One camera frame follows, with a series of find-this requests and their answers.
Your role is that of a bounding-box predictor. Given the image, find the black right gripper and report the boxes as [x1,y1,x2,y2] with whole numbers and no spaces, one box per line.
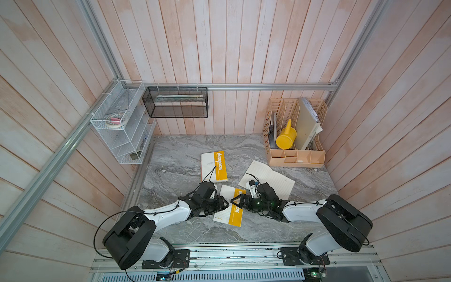
[230,194,271,213]

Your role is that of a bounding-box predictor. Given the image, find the white orange Notebook notebook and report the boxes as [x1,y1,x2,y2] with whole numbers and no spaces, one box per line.
[213,185,246,227]
[200,151,229,183]

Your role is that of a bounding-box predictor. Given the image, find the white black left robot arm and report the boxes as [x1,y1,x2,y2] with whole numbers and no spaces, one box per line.
[102,182,229,270]

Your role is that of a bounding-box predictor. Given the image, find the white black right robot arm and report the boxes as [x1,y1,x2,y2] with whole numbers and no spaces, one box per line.
[231,181,373,265]

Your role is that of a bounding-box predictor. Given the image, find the yellow plastic watering can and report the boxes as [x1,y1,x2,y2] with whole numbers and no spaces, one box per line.
[276,119,297,150]

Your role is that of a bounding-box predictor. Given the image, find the grey book in organizer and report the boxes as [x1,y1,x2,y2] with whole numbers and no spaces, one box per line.
[268,112,278,149]

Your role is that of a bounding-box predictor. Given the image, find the beige folder in organizer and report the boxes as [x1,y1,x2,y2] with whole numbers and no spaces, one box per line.
[294,97,322,150]

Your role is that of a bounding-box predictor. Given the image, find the beige plastic desk organizer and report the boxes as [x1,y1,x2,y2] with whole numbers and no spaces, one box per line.
[263,98,328,168]

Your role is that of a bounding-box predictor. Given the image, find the tape roll on shelf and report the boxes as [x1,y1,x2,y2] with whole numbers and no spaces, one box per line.
[105,112,129,129]

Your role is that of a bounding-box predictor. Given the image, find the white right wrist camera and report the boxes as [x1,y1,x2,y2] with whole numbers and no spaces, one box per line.
[247,180,259,198]

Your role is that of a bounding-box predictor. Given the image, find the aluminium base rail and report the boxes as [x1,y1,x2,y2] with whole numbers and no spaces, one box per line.
[88,242,389,282]

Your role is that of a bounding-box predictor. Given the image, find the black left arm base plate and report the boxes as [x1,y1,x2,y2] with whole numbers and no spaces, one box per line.
[142,249,190,270]

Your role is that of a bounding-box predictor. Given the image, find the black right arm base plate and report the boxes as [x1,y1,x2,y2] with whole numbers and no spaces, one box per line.
[277,246,330,266]

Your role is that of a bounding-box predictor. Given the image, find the black mesh wall basket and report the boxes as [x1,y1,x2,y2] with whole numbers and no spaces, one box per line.
[142,86,209,119]

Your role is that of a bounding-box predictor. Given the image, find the horizontal aluminium wall rail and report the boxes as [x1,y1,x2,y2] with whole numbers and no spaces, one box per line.
[143,82,338,91]

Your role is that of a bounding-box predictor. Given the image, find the white wire mesh shelf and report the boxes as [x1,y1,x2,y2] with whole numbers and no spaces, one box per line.
[90,80,156,165]

